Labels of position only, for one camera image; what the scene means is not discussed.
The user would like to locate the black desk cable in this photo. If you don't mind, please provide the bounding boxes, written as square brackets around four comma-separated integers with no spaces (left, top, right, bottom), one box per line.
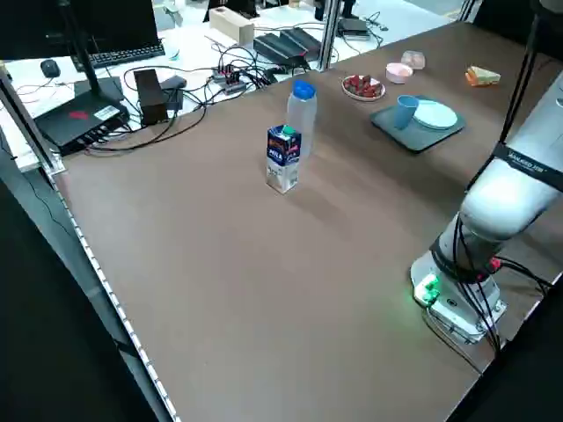
[83,65,208,153]

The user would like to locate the black flat box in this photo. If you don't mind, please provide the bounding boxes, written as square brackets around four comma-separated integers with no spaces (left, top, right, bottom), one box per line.
[338,17,370,41]

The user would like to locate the grey rectangular tray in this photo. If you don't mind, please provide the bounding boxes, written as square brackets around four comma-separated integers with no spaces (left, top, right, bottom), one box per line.
[369,94,467,155]

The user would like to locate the pale round bowl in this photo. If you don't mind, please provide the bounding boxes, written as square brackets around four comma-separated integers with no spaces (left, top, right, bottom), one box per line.
[385,62,414,84]

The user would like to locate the black box red logo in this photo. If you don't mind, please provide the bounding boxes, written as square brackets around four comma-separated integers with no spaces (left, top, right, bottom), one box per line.
[33,98,131,157]

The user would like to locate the black foot cable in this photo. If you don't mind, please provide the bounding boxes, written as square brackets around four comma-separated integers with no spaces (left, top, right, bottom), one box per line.
[487,257,555,300]

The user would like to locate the white strawberry plate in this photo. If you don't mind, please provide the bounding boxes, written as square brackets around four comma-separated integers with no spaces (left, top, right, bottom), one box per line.
[341,74,387,103]

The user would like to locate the clear plastic egg box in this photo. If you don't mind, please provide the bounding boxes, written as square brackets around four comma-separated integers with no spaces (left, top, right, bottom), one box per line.
[401,50,427,70]

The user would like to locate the triangular sandwich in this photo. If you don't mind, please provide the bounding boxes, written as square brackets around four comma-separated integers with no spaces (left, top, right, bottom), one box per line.
[464,65,501,88]

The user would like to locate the red strawberries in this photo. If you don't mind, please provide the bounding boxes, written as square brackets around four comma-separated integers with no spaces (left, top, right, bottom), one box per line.
[345,75,383,98]

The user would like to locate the black stepped rack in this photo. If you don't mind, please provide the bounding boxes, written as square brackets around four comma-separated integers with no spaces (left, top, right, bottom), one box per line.
[253,26,322,71]

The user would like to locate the black power adapter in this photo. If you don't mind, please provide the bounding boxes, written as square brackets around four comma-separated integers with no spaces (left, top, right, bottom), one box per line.
[157,75,188,93]
[161,89,186,112]

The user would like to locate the pale blue round plate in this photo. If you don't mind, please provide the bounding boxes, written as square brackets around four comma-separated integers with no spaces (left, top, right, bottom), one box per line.
[413,99,458,131]

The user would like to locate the wooden block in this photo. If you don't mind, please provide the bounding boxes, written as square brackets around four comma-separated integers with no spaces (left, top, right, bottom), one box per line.
[208,7,255,45]

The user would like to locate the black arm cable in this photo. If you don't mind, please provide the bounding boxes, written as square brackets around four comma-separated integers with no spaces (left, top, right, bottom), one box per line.
[499,0,546,149]

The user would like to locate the clear bottle blue cap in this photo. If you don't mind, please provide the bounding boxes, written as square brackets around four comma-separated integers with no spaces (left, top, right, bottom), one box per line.
[286,80,318,160]

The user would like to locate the black keyboard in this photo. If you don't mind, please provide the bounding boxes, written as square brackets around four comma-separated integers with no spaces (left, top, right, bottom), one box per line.
[72,42,166,71]

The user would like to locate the aluminium table edge rail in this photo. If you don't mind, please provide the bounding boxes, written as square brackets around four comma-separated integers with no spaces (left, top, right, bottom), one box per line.
[50,169,182,422]

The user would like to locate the dark brown upright box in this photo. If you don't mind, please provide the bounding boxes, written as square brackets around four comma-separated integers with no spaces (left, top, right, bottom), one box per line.
[133,69,171,127]

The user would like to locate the white desk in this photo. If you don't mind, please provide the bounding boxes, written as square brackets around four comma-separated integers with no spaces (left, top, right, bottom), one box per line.
[0,0,479,175]

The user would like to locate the blue cup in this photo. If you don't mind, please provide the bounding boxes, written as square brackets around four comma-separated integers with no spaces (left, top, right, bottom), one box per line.
[394,95,420,131]

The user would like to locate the usb hub red lights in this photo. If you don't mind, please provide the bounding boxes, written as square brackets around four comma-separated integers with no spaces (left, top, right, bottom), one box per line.
[212,63,256,96]

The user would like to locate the slanted aluminium frame bar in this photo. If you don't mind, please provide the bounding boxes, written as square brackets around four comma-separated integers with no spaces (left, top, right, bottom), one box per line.
[457,0,479,23]

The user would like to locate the black monitor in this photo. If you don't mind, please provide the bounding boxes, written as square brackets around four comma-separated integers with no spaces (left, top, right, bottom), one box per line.
[0,0,160,61]

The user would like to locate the aluminium frame post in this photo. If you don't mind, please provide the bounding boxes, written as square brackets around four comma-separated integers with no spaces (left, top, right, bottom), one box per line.
[319,0,343,70]
[0,69,65,175]

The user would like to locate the blue white milk carton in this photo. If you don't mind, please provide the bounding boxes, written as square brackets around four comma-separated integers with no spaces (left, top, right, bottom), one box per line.
[266,124,303,194]

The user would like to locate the black monitor stand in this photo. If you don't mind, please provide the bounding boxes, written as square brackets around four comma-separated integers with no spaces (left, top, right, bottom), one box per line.
[56,0,125,106]

